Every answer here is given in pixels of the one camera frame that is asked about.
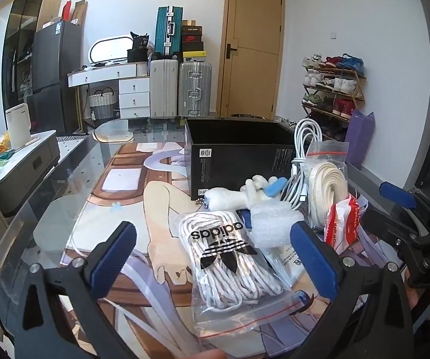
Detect white suitcase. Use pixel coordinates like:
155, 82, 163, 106
150, 59, 180, 118

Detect dark glass cabinet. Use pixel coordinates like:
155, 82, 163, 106
4, 0, 64, 120

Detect red and white packet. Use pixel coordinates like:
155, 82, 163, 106
323, 194, 362, 253

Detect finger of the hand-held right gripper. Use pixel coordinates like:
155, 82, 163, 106
380, 180, 430, 230
362, 203, 414, 257

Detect white charging cable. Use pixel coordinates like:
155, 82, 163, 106
282, 119, 326, 210

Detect printed desk mat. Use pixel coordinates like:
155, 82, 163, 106
65, 140, 406, 359

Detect white dressing table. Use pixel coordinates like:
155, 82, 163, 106
67, 62, 151, 120

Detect white appliance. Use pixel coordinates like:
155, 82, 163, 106
6, 103, 32, 150

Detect zip bag with white strap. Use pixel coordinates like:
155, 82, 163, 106
305, 140, 350, 229

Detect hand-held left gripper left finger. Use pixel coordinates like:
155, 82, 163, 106
21, 221, 141, 359

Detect wooden shoe rack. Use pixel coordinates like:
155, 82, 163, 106
301, 54, 367, 135

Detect bag of white shoelaces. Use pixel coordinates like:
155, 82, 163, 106
178, 209, 305, 339

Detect black trash bin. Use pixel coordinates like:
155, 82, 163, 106
230, 113, 275, 120

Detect silver suitcase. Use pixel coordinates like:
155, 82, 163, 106
179, 61, 213, 117

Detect black bag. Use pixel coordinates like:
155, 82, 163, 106
127, 31, 151, 63

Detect black cardboard box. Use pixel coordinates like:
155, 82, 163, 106
184, 119, 305, 200

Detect white stool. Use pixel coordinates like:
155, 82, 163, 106
94, 119, 133, 143

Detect person's left hand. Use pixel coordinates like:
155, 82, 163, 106
179, 349, 228, 359

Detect oval mirror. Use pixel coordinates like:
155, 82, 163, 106
90, 36, 133, 66

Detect wooden door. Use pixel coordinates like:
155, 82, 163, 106
218, 0, 286, 118

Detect purple bag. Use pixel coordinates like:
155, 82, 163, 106
346, 109, 376, 169

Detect white plush keychain toy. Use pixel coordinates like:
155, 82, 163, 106
196, 175, 288, 211

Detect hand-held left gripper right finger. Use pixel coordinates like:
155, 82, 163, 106
290, 220, 414, 359

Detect stack of shoe boxes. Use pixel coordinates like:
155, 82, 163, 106
181, 19, 204, 62

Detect rows of shoes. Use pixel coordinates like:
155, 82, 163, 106
302, 54, 365, 120

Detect wicker basket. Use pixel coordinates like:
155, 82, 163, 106
89, 87, 115, 120

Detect teal suitcase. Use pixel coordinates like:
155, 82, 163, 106
154, 6, 184, 58

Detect black fridge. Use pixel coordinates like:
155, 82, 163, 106
32, 20, 83, 133

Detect white foam wrap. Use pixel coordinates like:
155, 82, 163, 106
250, 204, 304, 249

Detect grey sideboard cabinet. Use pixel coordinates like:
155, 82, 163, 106
0, 131, 60, 217

